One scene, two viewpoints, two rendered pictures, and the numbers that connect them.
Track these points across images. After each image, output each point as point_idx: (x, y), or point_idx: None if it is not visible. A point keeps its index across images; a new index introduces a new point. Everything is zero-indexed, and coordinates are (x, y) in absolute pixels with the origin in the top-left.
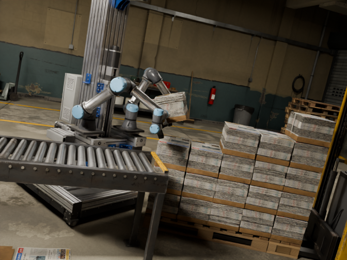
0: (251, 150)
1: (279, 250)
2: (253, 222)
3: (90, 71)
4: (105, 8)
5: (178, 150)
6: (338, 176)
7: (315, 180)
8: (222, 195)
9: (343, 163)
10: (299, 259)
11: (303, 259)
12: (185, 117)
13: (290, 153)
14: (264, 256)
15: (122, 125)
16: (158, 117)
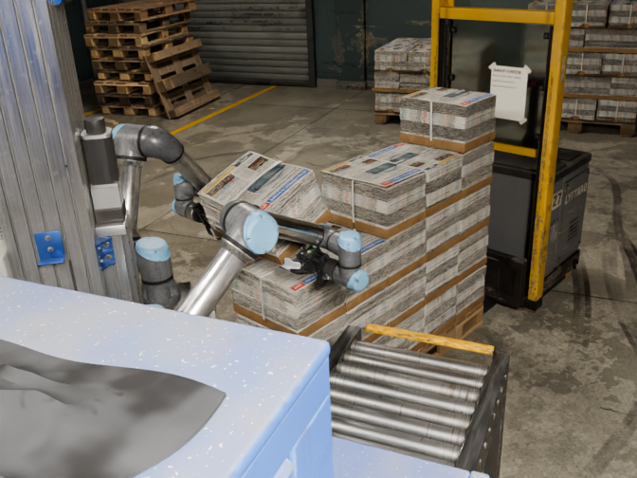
0: (419, 207)
1: (465, 329)
2: (437, 316)
3: (47, 224)
4: (41, 18)
5: (328, 284)
6: (276, 138)
7: (486, 199)
8: (398, 308)
9: (238, 107)
10: (484, 321)
11: (484, 317)
12: (330, 213)
13: (460, 176)
14: (463, 352)
15: (150, 303)
16: (360, 252)
